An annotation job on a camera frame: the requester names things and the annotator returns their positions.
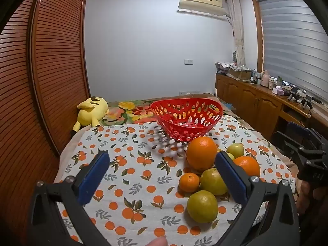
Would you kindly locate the white wall switch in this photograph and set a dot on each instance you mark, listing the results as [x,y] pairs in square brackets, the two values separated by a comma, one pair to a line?
[188,61]

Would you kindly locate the pink tissue box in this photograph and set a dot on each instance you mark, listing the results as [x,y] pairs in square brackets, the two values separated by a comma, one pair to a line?
[278,91]

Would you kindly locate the yellow-green citrus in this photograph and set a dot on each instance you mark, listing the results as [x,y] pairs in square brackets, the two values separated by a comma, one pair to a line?
[202,206]
[211,182]

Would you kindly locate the person's right hand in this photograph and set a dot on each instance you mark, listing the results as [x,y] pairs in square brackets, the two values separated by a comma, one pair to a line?
[305,193]

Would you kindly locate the yellow plush toy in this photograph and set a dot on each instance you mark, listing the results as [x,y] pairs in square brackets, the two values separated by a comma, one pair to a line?
[92,110]

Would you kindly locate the red perforated plastic basket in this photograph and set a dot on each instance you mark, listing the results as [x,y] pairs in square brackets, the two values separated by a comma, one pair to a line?
[179,130]

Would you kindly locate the black desk device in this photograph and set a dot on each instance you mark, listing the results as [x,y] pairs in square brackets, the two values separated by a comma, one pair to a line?
[307,102]
[294,94]

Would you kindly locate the orange print tablecloth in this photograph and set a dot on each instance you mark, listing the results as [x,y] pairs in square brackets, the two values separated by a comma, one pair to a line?
[143,184]

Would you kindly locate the grey striped window blind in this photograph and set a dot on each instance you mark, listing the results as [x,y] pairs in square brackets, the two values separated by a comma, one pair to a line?
[294,43]

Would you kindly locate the large orange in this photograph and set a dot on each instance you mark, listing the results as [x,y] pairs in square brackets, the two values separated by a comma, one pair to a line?
[201,152]

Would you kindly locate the long wooden cabinet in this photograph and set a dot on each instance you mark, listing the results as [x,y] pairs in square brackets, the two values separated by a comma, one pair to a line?
[256,100]

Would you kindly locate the white wall outlet strip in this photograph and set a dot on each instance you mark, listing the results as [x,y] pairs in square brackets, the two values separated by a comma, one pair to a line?
[189,92]

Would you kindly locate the wooden window frame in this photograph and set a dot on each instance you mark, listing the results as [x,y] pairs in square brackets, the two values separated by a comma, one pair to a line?
[258,30]

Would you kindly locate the printed cloth pile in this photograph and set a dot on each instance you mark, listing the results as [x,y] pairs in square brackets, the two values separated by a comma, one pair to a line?
[225,65]

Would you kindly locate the small mandarin orange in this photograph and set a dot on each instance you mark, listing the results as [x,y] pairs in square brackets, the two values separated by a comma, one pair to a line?
[189,182]

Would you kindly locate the green capped bottle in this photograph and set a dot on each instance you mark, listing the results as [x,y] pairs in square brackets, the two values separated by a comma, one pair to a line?
[279,81]

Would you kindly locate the wooden louvred wardrobe door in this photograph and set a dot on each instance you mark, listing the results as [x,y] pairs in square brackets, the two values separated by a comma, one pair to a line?
[59,56]
[15,107]

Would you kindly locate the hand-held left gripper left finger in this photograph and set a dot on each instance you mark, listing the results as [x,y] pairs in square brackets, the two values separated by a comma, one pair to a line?
[94,176]

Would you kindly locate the glossy green jujube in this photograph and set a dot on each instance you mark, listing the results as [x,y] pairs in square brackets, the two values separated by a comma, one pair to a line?
[235,150]
[230,155]

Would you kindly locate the white patterned curtain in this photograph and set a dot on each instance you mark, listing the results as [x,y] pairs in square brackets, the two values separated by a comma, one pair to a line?
[237,18]

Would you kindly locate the small dark round fan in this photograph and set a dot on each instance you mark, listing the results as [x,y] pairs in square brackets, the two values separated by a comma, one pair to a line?
[234,56]

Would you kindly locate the light blue bag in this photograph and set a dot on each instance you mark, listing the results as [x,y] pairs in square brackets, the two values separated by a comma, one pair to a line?
[228,105]

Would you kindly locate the cardboard box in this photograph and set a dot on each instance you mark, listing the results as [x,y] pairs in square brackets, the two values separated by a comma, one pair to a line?
[240,74]

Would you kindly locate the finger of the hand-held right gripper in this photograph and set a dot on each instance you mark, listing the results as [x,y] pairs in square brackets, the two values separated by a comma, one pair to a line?
[297,128]
[284,143]

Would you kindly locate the medium orange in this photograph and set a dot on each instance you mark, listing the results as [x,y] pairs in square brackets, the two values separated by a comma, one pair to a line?
[247,165]

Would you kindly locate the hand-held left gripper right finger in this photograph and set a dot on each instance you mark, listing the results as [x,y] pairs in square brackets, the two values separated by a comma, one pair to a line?
[230,176]

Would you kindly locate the floral blanket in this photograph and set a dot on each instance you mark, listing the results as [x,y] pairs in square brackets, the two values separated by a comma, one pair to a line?
[123,110]

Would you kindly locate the white wall air conditioner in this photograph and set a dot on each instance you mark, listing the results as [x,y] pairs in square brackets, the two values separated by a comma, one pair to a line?
[199,0]

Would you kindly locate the person's left hand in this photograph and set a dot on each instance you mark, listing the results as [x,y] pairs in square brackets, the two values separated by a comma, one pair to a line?
[156,242]

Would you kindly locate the pink jug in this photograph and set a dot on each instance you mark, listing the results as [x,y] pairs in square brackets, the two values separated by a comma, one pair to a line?
[265,78]

